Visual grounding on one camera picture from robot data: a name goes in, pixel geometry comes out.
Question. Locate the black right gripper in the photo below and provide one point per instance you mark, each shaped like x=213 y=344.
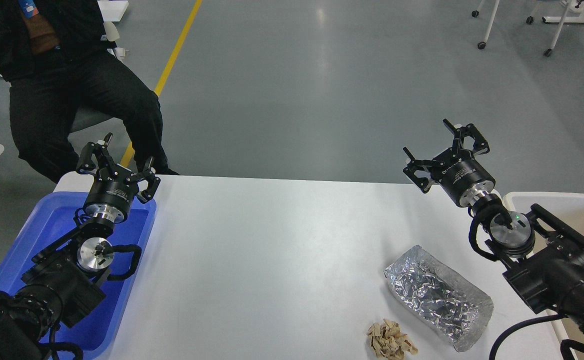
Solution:
x=464 y=180

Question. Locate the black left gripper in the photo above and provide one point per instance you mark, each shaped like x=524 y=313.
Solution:
x=111 y=196

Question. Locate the aluminium foil bag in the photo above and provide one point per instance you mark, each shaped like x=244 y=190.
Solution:
x=450 y=305

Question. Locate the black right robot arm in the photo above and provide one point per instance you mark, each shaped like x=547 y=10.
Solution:
x=490 y=237

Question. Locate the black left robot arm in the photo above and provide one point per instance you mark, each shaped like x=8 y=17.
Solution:
x=64 y=285

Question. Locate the person in black clothes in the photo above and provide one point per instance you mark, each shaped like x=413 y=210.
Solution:
x=54 y=55

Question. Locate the beige plastic bin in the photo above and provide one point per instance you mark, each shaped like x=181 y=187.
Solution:
x=552 y=278

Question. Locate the crumpled beige paper ball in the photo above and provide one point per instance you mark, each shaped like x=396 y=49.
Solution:
x=387 y=341

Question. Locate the white wheeled rack frame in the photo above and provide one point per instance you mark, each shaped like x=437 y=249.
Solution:
x=570 y=6

